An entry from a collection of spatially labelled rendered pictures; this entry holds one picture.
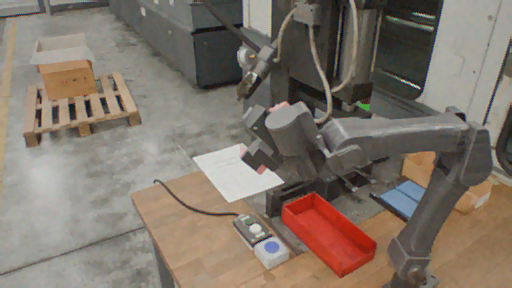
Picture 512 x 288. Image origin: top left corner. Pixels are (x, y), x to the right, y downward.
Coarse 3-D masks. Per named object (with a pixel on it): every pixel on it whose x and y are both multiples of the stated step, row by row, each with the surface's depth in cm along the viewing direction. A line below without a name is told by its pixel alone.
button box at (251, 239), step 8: (192, 208) 113; (240, 216) 107; (248, 216) 107; (256, 216) 107; (240, 224) 104; (240, 232) 103; (248, 232) 101; (264, 232) 101; (248, 240) 99; (256, 240) 99
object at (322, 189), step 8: (368, 168) 121; (352, 176) 118; (320, 184) 115; (336, 184) 115; (360, 184) 122; (312, 192) 120; (320, 192) 116; (328, 192) 114; (336, 192) 117; (328, 200) 116
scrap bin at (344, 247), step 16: (288, 208) 108; (304, 208) 112; (320, 208) 111; (288, 224) 106; (304, 224) 99; (320, 224) 107; (336, 224) 106; (352, 224) 100; (304, 240) 101; (320, 240) 94; (336, 240) 102; (352, 240) 102; (368, 240) 96; (320, 256) 96; (336, 256) 90; (352, 256) 97; (368, 256) 94; (336, 272) 92
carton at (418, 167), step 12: (420, 156) 131; (432, 156) 129; (408, 168) 125; (420, 168) 121; (432, 168) 130; (420, 180) 122; (468, 192) 120; (480, 192) 117; (456, 204) 113; (468, 204) 109; (480, 204) 115
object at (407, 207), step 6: (390, 192) 117; (396, 192) 117; (384, 198) 114; (390, 198) 114; (402, 198) 114; (408, 198) 114; (390, 204) 112; (396, 204) 112; (402, 204) 112; (408, 204) 112; (414, 204) 112; (402, 210) 110; (408, 210) 109; (408, 216) 107
